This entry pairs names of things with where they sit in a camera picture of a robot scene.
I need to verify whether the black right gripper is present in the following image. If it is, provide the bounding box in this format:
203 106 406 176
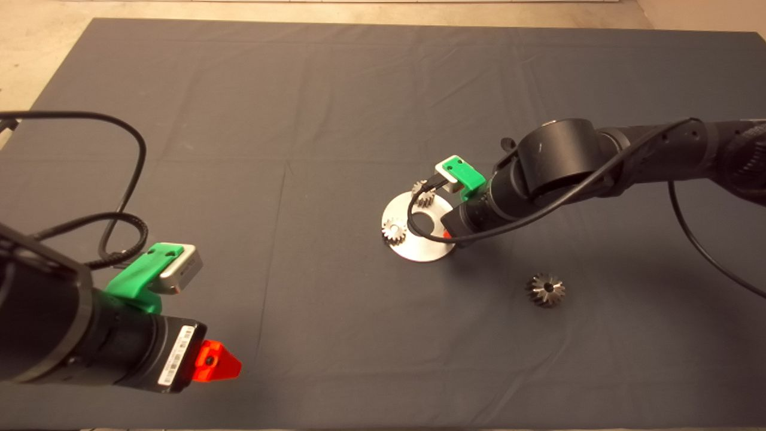
442 201 494 243

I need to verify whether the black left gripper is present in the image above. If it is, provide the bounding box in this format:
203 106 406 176
141 316 243 394

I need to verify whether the large steel bevel gear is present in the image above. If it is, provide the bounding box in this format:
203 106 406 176
525 272 567 308

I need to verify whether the small steel spur gear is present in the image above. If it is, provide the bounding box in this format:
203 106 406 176
411 180 436 208
381 218 408 245

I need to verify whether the round metal plate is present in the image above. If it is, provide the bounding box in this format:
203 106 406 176
381 190 458 263

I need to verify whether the dark grey table cloth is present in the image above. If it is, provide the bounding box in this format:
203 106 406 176
0 18 766 430

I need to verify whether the black right camera cable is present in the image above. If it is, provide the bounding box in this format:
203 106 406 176
407 117 766 300

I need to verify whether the green right camera mount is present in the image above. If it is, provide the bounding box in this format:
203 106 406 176
440 156 487 201

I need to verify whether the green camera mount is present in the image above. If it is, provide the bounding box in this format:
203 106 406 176
440 156 487 201
105 242 184 315

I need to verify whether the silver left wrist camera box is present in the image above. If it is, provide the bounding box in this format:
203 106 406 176
157 244 203 295

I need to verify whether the green left camera mount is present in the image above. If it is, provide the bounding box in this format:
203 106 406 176
105 242 184 315

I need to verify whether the braided black left arm cable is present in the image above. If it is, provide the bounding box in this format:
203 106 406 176
30 213 149 269

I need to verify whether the smooth black left camera cable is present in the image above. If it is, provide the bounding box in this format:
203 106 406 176
0 111 147 264

